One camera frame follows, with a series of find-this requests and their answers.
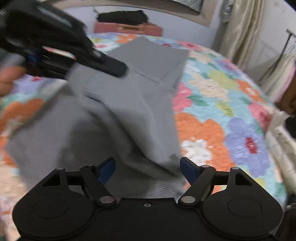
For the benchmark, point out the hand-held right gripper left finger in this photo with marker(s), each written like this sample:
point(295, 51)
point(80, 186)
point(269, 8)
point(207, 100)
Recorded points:
point(106, 171)

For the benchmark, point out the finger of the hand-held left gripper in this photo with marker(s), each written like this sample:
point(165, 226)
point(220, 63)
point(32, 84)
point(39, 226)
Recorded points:
point(111, 66)

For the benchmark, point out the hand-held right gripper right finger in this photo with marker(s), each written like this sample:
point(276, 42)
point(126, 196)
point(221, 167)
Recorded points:
point(188, 172)

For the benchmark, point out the grey t-shirt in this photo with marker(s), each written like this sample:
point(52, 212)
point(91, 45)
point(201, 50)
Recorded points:
point(115, 111)

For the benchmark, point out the black folded clothes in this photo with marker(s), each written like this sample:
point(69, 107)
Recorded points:
point(122, 16)

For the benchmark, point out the person's left hand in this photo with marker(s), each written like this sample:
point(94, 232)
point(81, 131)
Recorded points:
point(9, 78)

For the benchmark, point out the red suitcase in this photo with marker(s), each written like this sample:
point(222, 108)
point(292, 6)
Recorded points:
point(129, 29)

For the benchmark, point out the floral bedspread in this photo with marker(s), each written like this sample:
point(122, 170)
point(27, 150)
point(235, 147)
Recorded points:
point(208, 129)

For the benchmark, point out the white cloth pile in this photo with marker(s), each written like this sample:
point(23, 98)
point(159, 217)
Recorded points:
point(282, 148)

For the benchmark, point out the pink hanging garment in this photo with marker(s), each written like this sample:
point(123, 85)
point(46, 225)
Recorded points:
point(288, 85)

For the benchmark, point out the beige hanging garment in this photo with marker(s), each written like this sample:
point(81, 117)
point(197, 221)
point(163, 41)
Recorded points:
point(275, 71)

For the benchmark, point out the beige curtain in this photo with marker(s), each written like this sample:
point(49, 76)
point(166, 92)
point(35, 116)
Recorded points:
point(242, 30)

